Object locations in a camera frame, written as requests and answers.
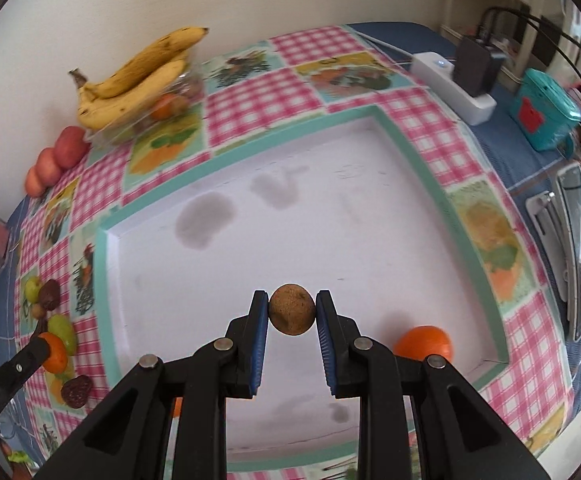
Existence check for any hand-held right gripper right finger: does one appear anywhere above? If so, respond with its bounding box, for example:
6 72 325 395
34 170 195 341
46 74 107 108
316 289 561 480

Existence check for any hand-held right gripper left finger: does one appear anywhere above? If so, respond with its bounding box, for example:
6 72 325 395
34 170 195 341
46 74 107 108
35 289 271 480

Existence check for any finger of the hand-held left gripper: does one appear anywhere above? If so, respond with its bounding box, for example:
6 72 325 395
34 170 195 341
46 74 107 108
0 334 51 386

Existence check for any large green jujube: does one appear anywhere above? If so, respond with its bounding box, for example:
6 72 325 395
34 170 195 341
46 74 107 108
48 314 78 356

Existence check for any dark brown wrinkled fruit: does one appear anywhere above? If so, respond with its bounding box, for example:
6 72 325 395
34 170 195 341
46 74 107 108
61 375 94 408
39 280 62 311

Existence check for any small red apple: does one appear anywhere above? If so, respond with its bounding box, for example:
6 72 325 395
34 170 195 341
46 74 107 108
25 165 46 196

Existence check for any medium red apple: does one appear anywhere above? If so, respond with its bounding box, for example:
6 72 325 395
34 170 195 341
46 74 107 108
37 147 64 183

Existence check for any large red apple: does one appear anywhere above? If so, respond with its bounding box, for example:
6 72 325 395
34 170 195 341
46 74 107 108
54 126 91 168

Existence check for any pink checkered fruit-print tablecloth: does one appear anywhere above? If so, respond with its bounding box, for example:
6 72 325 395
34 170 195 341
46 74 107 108
18 24 576 480

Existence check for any silver laptop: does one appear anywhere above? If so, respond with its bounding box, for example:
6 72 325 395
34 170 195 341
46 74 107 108
525 162 581 343

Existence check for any clear plastic container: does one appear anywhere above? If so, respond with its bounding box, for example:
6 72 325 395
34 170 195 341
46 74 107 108
85 62 206 146

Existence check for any spotted yellow banana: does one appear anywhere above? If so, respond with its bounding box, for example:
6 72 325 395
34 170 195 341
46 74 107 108
77 57 191 131
69 26 210 100

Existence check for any white power strip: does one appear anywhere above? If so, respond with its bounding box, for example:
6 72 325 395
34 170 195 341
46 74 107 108
410 51 498 126

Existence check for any black power adapter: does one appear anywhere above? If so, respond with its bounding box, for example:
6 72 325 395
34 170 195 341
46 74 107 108
451 35 507 98

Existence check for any teal box red label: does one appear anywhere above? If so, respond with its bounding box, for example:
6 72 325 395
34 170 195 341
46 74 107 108
510 68 581 152

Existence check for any black cable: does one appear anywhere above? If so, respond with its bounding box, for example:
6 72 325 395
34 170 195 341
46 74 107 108
479 6 581 126

